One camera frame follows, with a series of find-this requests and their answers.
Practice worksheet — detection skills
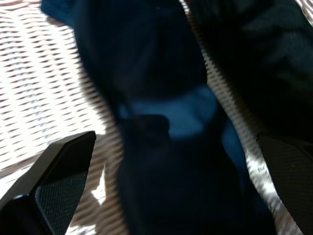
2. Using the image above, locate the black garment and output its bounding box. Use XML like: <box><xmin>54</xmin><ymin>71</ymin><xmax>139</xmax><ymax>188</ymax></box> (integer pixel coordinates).
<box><xmin>188</xmin><ymin>0</ymin><xmax>313</xmax><ymax>150</ymax></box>

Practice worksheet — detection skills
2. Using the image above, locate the navy blue garment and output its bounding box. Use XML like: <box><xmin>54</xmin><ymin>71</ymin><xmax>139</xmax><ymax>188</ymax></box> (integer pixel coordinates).
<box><xmin>40</xmin><ymin>0</ymin><xmax>274</xmax><ymax>235</ymax></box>

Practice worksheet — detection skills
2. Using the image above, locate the pale woven laundry basket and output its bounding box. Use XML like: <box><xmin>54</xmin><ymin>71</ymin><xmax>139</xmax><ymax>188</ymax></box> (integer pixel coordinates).
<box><xmin>0</xmin><ymin>0</ymin><xmax>313</xmax><ymax>235</ymax></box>

